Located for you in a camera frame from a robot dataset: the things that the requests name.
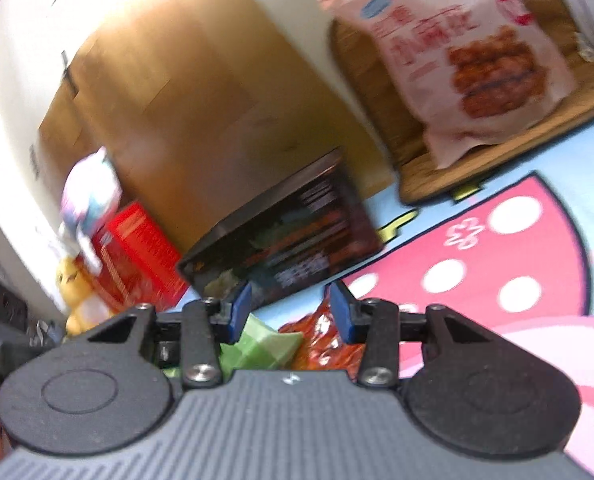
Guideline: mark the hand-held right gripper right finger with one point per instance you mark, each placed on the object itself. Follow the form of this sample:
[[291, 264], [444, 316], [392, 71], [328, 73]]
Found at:
[[341, 312]]

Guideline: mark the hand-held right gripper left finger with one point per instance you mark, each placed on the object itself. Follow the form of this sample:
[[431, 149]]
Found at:
[[241, 312]]

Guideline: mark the red-orange snack packet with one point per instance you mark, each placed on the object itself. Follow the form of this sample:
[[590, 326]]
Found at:
[[317, 345]]

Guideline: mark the pale green snack packet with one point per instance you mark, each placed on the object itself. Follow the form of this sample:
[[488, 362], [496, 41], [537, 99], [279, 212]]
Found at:
[[262, 347]]

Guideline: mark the black snack box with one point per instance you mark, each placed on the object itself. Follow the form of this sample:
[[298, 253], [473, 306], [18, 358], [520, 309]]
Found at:
[[302, 230]]

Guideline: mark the yellow plush toy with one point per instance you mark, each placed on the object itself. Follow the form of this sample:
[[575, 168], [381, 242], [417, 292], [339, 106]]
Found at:
[[79, 295]]

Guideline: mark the red box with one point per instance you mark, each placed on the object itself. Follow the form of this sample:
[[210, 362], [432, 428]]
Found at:
[[137, 255]]

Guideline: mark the printed blanket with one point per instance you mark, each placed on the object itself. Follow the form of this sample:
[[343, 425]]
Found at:
[[527, 240]]

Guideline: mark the large cardboard box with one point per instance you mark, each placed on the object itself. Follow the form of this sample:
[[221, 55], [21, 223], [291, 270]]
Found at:
[[177, 110]]

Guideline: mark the pink snack bag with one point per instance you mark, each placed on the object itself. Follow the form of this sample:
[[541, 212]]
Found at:
[[469, 60]]

